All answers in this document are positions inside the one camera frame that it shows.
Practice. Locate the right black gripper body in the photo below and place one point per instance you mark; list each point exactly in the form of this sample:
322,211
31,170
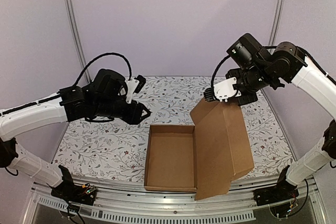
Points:
247,97

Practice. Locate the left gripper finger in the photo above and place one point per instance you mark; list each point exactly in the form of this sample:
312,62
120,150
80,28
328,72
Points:
143,117
145,110

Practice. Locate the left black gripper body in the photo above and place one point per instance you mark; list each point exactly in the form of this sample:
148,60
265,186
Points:
109,110

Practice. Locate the brown cardboard box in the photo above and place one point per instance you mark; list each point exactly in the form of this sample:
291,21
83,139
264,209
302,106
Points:
203,158

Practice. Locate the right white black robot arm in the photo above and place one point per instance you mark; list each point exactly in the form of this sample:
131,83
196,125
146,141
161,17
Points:
259,68

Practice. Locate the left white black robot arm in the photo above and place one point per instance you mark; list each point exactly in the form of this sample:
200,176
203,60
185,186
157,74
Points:
107,97

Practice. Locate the floral patterned table mat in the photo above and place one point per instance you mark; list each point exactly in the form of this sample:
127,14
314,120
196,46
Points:
117,151

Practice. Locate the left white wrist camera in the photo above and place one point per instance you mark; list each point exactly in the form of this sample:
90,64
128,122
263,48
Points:
134,85

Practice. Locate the aluminium front rail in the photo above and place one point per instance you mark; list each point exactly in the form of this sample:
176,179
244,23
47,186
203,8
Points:
129,202

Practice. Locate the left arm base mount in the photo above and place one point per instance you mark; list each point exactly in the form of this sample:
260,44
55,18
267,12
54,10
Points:
69,191

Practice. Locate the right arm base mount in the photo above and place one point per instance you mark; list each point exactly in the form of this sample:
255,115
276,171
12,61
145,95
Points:
281,191

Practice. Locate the right aluminium frame post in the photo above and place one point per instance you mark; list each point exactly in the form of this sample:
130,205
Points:
276,22

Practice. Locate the aluminium frame post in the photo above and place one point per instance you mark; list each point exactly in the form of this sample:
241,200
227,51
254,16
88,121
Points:
276,22
75,33

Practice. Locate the left aluminium frame post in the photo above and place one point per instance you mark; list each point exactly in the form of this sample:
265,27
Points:
75,33

